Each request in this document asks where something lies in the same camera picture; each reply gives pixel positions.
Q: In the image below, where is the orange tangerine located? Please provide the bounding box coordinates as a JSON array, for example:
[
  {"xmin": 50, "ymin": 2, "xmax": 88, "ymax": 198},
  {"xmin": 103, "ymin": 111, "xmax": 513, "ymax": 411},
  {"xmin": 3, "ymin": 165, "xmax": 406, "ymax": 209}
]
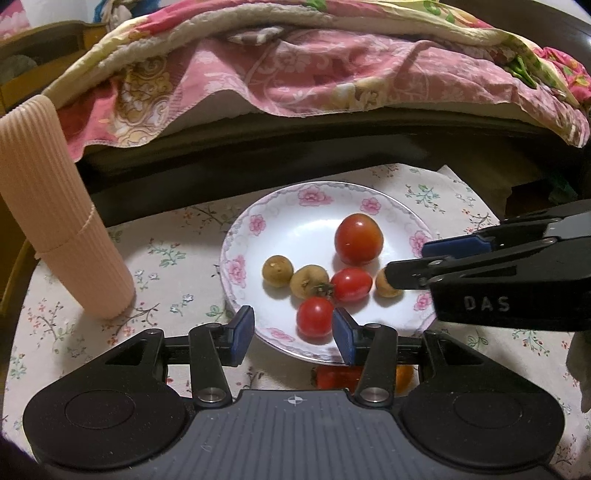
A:
[{"xmin": 394, "ymin": 365, "xmax": 420, "ymax": 397}]

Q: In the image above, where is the red cherry tomato with stem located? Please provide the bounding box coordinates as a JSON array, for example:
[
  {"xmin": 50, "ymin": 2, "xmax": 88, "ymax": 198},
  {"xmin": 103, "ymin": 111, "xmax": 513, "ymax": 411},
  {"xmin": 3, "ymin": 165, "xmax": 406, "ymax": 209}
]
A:
[{"xmin": 296, "ymin": 297, "xmax": 334, "ymax": 340}]

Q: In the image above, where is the large red tomato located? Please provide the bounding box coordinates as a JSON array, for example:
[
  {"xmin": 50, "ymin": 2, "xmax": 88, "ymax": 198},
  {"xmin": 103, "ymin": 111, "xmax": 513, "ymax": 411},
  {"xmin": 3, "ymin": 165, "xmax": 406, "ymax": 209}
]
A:
[{"xmin": 334, "ymin": 213, "xmax": 384, "ymax": 266}]

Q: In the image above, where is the small brown longan on plate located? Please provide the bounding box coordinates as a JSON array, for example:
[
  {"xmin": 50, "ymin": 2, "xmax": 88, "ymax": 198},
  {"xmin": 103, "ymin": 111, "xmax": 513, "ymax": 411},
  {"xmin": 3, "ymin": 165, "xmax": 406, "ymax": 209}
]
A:
[{"xmin": 262, "ymin": 255, "xmax": 294, "ymax": 288}]

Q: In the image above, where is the pink cloth covered box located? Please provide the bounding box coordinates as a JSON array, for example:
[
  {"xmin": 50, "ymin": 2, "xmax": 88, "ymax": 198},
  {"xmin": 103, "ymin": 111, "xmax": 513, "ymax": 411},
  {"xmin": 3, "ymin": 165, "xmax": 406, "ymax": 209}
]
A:
[{"xmin": 0, "ymin": 0, "xmax": 30, "ymax": 40}]

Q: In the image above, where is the pink floral quilt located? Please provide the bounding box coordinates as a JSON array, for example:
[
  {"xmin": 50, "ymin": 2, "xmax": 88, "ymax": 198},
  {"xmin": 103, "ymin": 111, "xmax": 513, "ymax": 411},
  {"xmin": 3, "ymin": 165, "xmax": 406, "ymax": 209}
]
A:
[{"xmin": 44, "ymin": 1, "xmax": 590, "ymax": 159}]

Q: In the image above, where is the floral tablecloth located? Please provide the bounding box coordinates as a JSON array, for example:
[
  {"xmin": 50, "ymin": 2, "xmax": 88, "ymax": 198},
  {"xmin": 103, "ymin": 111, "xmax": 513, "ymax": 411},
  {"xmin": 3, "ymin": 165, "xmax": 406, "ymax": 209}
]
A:
[{"xmin": 2, "ymin": 164, "xmax": 590, "ymax": 478}]

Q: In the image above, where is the dark bed frame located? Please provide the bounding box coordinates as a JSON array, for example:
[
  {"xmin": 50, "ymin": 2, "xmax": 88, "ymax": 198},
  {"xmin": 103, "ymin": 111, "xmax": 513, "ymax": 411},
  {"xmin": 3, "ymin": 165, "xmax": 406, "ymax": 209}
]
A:
[{"xmin": 77, "ymin": 109, "xmax": 590, "ymax": 226}]

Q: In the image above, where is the white floral plate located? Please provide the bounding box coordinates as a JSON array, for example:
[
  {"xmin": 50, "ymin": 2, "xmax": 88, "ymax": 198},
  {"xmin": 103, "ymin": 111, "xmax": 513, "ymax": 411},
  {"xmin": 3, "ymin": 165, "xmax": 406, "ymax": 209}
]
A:
[{"xmin": 221, "ymin": 181, "xmax": 432, "ymax": 365}]

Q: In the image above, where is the brown longan fruit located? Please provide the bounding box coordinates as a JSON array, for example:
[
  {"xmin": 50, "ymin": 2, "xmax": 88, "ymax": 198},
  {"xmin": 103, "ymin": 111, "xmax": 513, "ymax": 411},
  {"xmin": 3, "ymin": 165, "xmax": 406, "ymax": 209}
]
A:
[{"xmin": 290, "ymin": 265, "xmax": 329, "ymax": 300}]

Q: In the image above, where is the red oval cherry tomato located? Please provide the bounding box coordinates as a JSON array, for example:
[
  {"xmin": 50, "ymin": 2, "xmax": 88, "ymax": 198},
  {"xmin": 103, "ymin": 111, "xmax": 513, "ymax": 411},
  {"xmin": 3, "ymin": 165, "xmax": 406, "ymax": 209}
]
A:
[{"xmin": 331, "ymin": 267, "xmax": 373, "ymax": 303}]

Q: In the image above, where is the pink ribbed cylinder container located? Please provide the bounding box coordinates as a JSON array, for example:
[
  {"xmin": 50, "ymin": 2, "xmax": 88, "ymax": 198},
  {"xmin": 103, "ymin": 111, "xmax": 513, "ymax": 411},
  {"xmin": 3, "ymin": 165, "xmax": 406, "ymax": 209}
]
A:
[{"xmin": 1, "ymin": 95, "xmax": 135, "ymax": 319}]

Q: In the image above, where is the clothes pile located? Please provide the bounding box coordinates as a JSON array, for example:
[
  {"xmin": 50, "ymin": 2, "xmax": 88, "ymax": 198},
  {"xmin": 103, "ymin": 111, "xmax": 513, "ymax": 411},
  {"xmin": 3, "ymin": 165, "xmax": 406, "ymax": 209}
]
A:
[{"xmin": 93, "ymin": 0, "xmax": 161, "ymax": 30}]

